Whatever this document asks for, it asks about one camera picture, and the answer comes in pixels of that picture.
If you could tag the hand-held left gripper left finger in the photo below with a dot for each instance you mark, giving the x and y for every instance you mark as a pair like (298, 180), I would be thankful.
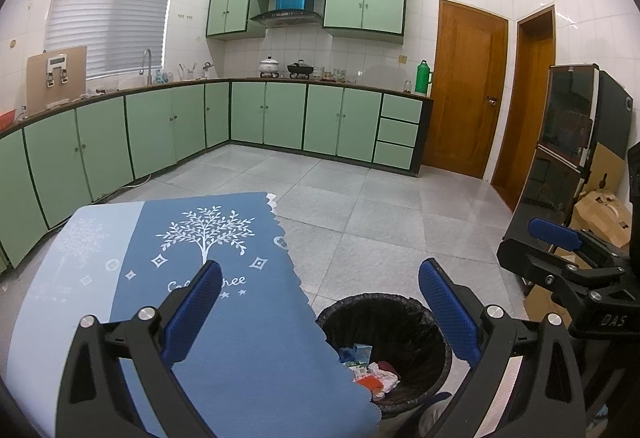
(192, 313)

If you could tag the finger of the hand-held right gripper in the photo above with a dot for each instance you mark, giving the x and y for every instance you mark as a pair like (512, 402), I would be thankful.
(555, 233)
(530, 263)

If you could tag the metal kitchen faucet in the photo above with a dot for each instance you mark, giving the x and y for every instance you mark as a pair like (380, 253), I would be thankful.
(149, 73)

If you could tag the black trash bin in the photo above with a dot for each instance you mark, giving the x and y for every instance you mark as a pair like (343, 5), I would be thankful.
(390, 318)

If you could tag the small glass jar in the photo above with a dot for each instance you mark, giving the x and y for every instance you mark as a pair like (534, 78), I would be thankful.
(407, 86)

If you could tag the blue tree print tablecloth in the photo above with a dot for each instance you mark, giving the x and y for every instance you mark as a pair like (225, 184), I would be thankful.
(280, 368)

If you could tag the black wok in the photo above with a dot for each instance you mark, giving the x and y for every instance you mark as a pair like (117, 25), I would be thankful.
(300, 68)

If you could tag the white crumpled tissue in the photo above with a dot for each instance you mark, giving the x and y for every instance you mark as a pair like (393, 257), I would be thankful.
(385, 373)

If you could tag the green thermos flask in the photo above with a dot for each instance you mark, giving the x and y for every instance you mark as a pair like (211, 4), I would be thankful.
(422, 78)

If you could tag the plain cardboard box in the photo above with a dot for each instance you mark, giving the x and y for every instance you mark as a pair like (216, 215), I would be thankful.
(540, 303)

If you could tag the green lower kitchen cabinets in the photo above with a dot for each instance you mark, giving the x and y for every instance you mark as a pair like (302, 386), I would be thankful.
(285, 113)

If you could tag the red plastic basin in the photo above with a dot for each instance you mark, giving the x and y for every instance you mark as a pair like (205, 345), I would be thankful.
(6, 118)

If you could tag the light blue table cover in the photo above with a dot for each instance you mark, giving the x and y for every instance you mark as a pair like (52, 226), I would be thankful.
(65, 268)

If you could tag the black glass cabinet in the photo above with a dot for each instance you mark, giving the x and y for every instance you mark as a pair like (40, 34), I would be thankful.
(560, 118)

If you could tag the flat cardboard sheet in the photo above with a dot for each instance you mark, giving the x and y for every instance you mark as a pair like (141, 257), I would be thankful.
(607, 163)

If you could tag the white window blind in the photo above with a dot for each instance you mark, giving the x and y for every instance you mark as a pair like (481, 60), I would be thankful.
(110, 13)

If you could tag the black range hood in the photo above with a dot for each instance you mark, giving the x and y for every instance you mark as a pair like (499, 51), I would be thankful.
(287, 17)

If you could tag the thick orange foam net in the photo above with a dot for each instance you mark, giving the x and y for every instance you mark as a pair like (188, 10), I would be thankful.
(370, 384)

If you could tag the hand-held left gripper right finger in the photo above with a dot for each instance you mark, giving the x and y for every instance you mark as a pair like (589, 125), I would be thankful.
(447, 313)

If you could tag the open wooden door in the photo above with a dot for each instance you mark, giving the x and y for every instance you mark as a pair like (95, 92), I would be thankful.
(530, 118)

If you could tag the white cooking pot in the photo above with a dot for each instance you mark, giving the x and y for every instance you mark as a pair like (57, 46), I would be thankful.
(268, 67)

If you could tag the closed wooden door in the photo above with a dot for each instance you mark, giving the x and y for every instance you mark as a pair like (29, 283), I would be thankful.
(465, 93)

